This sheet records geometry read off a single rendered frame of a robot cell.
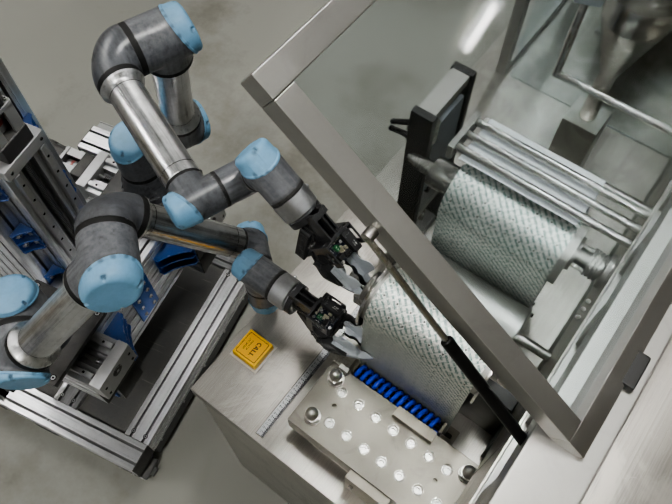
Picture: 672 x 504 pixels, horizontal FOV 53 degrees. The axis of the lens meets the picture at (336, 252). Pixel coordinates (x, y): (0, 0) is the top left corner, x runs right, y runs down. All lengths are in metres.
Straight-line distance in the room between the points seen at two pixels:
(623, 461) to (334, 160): 0.66
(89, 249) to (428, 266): 0.79
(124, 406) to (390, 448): 1.20
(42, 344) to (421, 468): 0.83
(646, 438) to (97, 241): 0.98
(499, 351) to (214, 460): 1.88
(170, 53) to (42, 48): 2.28
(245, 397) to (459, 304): 0.98
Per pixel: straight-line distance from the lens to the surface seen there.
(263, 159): 1.19
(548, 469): 0.83
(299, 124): 0.63
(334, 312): 1.39
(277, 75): 0.63
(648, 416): 1.13
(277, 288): 1.44
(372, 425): 1.45
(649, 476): 1.11
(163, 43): 1.50
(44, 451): 2.70
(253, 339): 1.64
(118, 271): 1.29
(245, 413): 1.61
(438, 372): 1.27
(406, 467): 1.44
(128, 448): 2.36
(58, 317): 1.46
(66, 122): 3.39
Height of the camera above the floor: 2.44
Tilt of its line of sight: 61 degrees down
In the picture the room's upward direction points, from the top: straight up
